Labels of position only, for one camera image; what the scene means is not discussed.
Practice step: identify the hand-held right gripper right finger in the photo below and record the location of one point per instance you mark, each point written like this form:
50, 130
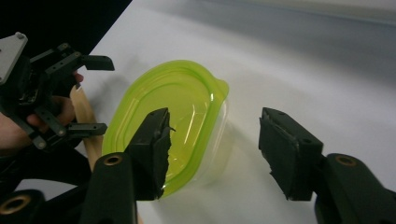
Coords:
288, 155

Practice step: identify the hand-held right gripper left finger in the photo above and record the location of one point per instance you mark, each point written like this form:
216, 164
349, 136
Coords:
151, 152

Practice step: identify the round green-lidded plastic container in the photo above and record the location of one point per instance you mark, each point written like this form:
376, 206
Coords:
186, 93

